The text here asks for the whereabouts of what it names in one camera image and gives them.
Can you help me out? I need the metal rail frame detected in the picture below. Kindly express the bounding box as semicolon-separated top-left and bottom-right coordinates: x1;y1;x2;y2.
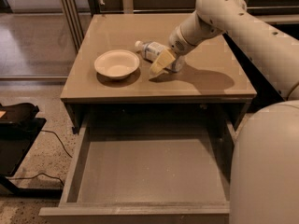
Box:
55;0;299;53

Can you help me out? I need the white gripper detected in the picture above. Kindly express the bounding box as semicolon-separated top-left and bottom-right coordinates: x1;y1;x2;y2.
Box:
149;24;195;78

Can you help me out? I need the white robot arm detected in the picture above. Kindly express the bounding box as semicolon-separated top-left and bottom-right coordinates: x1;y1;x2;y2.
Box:
149;0;299;224

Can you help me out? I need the white bowl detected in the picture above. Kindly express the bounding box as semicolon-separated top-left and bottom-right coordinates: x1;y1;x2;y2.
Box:
94;49;140;80

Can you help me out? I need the black cable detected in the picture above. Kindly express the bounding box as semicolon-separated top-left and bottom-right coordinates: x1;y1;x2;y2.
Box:
40;129;74;159

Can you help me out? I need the open top drawer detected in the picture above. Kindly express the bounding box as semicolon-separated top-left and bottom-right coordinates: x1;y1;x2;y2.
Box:
39;122;230;224

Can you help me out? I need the grey drawer cabinet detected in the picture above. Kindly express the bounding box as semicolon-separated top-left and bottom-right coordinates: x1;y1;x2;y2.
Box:
61;14;256;129

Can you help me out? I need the blue plastic bottle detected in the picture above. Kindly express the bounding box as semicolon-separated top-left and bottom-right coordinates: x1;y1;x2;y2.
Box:
135;41;184;73

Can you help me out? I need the black equipment stand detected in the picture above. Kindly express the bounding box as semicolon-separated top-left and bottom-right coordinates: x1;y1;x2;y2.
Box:
0;103;62;199

